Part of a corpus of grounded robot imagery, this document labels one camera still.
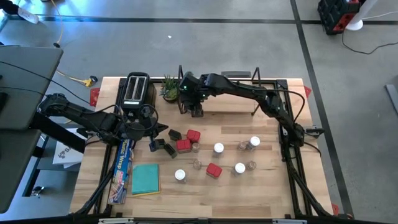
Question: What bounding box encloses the black metal rig frame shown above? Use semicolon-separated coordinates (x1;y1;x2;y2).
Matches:
68;77;354;220

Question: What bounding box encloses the white floor cable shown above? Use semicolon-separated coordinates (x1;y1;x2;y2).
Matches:
362;11;398;20

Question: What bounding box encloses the teal cleaning cloth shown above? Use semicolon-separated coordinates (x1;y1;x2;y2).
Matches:
131;164;160;195

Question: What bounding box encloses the thin yellow cable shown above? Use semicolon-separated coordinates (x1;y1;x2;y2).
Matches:
49;0;65;47

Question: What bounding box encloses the succulent plant in black pot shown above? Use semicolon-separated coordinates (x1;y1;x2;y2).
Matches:
159;74;181;104

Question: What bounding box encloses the black and red tool case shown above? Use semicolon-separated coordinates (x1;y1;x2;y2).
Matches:
317;0;364;35

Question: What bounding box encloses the person's foot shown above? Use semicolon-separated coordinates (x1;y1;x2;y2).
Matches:
0;0;40;25

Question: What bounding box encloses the black floor cable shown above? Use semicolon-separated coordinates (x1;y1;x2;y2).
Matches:
341;28;398;55

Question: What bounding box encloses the black two-slot toaster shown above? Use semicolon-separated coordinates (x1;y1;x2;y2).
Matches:
119;72;157;114

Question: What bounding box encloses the grey desk panel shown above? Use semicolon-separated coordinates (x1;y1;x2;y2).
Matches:
0;45;64;130
0;129;42;215

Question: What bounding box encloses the wooden shelf with black frame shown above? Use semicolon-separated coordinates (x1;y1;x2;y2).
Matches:
177;64;265;116

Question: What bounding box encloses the white printed paper sheet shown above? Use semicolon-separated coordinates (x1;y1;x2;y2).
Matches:
52;128;85;170

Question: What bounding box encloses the silver metal caster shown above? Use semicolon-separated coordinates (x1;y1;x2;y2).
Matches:
30;185;45;197

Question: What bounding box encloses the black desk support beam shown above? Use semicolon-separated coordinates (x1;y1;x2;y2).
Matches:
29;111;87;154

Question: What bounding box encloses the white pedestal stand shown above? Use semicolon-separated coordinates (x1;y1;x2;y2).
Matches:
345;0;379;31

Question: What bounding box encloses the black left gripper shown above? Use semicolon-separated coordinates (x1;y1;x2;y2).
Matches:
132;105;169;153

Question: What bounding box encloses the white lid spice jar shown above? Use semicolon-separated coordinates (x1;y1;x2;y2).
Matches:
212;142;225;159
174;169;188;184
247;136;261;152
231;162;246;177

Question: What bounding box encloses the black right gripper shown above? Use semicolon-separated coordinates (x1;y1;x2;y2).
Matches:
179;71;208;118

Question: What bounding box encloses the blue plastic wrap box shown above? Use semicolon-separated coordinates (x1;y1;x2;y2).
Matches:
107;138;136;205

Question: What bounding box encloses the red lid spice tin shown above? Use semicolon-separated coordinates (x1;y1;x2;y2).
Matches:
185;129;201;143
205;162;223;180
175;138;192;154

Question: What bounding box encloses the silver metal bracket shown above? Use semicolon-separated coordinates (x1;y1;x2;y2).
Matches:
272;218;308;224
98;217;134;224

